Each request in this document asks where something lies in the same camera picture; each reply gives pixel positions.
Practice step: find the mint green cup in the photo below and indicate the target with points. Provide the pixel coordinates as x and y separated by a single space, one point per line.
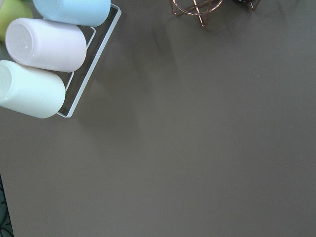
31 91

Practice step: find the light blue cup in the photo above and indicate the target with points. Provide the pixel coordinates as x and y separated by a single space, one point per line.
91 13

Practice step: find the pale pink cup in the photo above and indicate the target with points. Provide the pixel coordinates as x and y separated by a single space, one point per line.
46 44

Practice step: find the yellow green cup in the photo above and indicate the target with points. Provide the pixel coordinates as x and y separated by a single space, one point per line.
11 10

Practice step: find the white wire cup rack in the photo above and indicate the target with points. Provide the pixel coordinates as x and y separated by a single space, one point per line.
76 82

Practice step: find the copper wire bottle rack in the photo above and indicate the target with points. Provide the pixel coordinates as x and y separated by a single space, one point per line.
197 8

